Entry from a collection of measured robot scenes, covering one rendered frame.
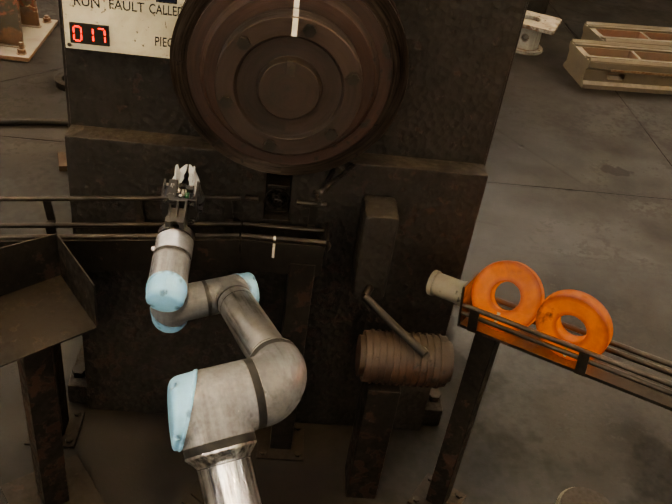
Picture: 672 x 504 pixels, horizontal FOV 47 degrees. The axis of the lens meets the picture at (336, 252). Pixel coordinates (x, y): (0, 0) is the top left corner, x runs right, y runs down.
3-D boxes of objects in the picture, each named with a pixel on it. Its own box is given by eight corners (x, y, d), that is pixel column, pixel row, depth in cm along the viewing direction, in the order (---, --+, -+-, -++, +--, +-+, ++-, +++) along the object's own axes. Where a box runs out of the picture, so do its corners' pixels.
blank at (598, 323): (547, 278, 164) (541, 285, 162) (621, 304, 157) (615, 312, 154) (535, 337, 172) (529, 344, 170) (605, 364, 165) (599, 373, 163)
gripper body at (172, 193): (200, 178, 161) (193, 224, 154) (201, 205, 168) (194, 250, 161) (163, 175, 160) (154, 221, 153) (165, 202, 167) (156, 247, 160)
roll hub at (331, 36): (214, 137, 158) (219, -1, 142) (351, 150, 160) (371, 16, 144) (211, 150, 153) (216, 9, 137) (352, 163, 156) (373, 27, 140)
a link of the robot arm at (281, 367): (330, 362, 124) (247, 256, 167) (263, 378, 121) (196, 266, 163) (334, 423, 129) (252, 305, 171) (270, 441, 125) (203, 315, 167)
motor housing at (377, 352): (333, 462, 218) (360, 316, 187) (411, 467, 219) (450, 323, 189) (334, 501, 207) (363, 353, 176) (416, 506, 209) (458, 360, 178)
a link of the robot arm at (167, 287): (144, 313, 151) (142, 290, 145) (152, 267, 158) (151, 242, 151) (185, 317, 152) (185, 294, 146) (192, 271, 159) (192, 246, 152)
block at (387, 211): (349, 272, 196) (362, 190, 182) (380, 275, 197) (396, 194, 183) (350, 299, 187) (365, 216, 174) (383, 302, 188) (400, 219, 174)
